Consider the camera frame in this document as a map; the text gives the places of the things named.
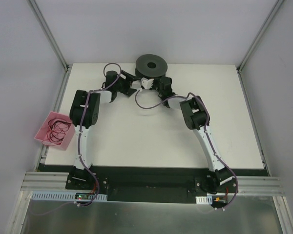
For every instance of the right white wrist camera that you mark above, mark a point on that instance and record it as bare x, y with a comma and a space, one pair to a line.
146, 83

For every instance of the right aluminium frame post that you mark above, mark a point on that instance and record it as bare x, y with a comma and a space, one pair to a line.
260, 34

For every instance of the aluminium frame post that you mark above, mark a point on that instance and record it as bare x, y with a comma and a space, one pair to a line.
260, 34
48, 33

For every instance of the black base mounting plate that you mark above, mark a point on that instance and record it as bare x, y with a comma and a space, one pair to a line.
143, 184

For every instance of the left aluminium frame post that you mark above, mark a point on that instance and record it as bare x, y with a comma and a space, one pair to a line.
48, 33

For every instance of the white cable duct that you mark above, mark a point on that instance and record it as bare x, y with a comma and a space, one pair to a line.
204, 200
67, 196

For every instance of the right white cable duct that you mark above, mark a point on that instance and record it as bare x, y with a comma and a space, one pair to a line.
204, 200

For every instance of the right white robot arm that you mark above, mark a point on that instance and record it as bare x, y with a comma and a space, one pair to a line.
197, 119

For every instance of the shiny metal sheet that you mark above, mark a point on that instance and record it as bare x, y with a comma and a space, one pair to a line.
246, 215

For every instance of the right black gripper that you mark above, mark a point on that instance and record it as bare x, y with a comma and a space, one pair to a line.
155, 83

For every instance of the left white cable duct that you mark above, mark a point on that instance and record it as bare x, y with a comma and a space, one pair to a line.
67, 196

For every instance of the front aluminium rail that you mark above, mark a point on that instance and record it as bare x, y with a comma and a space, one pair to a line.
44, 181

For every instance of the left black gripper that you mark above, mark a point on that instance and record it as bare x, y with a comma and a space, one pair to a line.
128, 83

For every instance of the pink plastic box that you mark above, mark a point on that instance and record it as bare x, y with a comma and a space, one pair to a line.
56, 131

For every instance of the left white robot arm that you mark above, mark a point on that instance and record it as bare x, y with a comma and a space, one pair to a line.
84, 114

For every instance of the black cable spool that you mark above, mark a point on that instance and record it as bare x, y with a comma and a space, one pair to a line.
150, 66

